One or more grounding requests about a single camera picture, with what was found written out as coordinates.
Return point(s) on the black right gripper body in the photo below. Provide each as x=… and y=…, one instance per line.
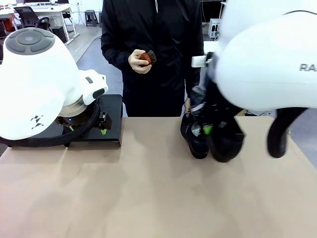
x=215, y=104

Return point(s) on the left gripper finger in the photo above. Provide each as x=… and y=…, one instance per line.
x=70, y=128
x=104, y=121

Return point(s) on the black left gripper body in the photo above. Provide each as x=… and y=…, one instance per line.
x=79, y=121

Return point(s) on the black leather shoe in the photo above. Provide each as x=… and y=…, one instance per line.
x=195, y=146
x=225, y=148

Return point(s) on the brown wooden shoe brush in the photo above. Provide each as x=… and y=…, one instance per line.
x=148, y=57

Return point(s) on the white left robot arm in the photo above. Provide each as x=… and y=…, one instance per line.
x=37, y=86

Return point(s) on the person's right forearm black sleeve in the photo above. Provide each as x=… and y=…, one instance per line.
x=116, y=59

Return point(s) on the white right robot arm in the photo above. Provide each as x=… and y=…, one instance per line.
x=267, y=62

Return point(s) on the person's left forearm black sleeve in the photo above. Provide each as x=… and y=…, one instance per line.
x=193, y=74

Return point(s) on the black metal shoe stand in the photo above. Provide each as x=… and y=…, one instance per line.
x=114, y=119

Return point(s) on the person's left hand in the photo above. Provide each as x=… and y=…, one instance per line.
x=187, y=106

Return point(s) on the person's right hand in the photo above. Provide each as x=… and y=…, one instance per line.
x=136, y=63

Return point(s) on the white computer case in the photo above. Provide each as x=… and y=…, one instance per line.
x=213, y=28

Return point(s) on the black computer tower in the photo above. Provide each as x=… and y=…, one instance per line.
x=60, y=33

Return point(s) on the person in black jacket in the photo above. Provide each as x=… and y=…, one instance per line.
x=153, y=32

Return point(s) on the small dark grey stool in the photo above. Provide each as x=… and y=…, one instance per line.
x=90, y=17

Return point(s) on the white office desk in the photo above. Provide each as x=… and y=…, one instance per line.
x=49, y=10

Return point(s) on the black mesh office chair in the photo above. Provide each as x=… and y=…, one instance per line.
x=28, y=17

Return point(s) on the red box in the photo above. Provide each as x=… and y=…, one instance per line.
x=5, y=26

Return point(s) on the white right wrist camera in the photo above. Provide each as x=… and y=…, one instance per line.
x=198, y=61

